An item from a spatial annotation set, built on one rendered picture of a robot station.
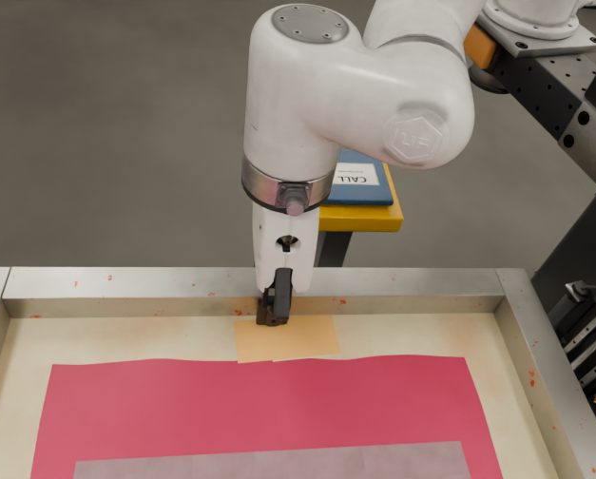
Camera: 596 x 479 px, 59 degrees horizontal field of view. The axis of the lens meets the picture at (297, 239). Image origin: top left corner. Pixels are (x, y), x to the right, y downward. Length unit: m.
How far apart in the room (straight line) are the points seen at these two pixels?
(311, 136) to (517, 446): 0.36
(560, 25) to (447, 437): 0.53
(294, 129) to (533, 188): 2.19
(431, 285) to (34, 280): 0.40
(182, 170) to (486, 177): 1.29
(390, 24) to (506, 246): 1.83
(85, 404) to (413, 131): 0.37
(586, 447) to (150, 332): 0.42
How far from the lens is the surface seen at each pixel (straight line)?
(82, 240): 1.92
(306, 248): 0.43
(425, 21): 0.38
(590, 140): 0.69
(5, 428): 0.53
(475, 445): 0.55
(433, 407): 0.55
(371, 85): 0.33
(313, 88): 0.34
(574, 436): 0.56
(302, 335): 0.55
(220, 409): 0.51
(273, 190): 0.40
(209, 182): 2.08
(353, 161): 0.73
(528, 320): 0.61
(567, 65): 0.76
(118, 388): 0.53
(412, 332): 0.58
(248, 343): 0.54
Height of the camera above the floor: 1.42
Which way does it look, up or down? 48 degrees down
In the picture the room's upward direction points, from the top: 11 degrees clockwise
